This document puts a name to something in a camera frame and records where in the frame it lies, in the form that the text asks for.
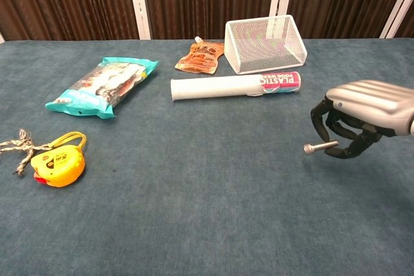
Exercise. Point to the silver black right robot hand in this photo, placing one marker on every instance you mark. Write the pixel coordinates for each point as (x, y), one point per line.
(372, 101)

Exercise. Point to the yellow tape measure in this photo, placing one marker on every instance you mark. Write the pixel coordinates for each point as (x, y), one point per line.
(59, 164)

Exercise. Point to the silver metal bolt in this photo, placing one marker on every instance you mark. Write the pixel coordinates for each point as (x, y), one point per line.
(318, 147)

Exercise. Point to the orange spouted drink pouch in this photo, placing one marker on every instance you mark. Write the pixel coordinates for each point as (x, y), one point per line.
(200, 57)

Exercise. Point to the plastic food wrap roll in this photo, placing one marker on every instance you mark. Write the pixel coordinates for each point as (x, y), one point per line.
(220, 87)

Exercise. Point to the blue-green table cloth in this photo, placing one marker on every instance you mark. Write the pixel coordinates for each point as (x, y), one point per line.
(207, 208)

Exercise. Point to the teal snack bag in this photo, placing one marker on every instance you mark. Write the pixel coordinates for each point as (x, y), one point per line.
(103, 87)

